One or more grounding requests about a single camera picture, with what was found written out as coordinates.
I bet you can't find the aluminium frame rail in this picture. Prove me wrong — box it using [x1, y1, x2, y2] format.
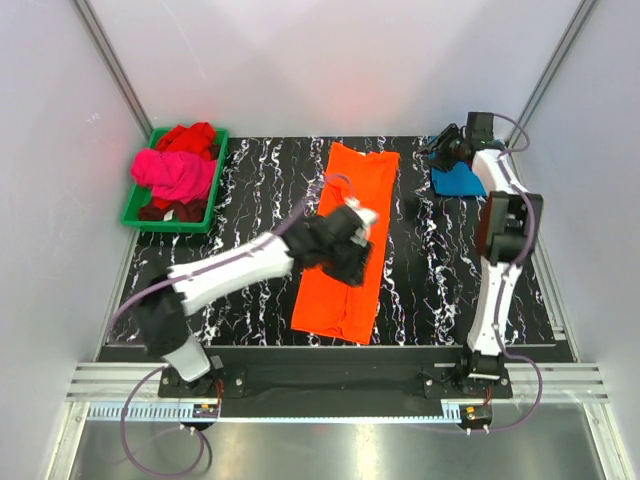
[67, 362, 609, 403]

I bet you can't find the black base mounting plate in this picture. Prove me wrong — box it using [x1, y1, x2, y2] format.
[158, 347, 512, 419]

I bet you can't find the pink t shirt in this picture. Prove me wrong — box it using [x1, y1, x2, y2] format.
[130, 149, 217, 203]

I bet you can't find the connector box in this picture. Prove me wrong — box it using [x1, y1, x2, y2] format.
[461, 404, 493, 424]
[193, 403, 220, 419]

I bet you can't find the folded blue t shirt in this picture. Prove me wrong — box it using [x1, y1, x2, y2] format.
[431, 163, 487, 197]

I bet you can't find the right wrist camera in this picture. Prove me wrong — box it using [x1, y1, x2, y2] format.
[465, 111, 495, 143]

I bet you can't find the orange t shirt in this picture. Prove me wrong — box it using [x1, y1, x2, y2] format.
[291, 142, 400, 345]

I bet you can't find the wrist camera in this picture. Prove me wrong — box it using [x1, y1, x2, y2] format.
[465, 111, 495, 143]
[325, 197, 379, 247]

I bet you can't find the dark maroon t shirt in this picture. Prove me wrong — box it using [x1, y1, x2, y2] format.
[138, 199, 207, 223]

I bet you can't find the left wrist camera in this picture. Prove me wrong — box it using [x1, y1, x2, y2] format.
[325, 197, 379, 247]

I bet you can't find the left connector box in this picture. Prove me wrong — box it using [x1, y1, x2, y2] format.
[193, 403, 220, 419]

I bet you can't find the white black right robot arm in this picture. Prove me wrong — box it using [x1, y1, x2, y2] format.
[424, 112, 544, 397]

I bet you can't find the right connector box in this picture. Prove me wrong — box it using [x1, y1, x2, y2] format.
[461, 404, 493, 424]

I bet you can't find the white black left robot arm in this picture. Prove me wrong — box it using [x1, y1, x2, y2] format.
[134, 211, 375, 396]

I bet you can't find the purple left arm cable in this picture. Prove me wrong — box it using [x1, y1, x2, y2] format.
[107, 172, 356, 476]

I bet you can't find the green plastic bin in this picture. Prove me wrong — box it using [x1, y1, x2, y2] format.
[121, 122, 229, 234]

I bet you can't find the red t shirt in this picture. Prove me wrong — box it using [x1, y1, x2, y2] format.
[155, 122, 217, 161]

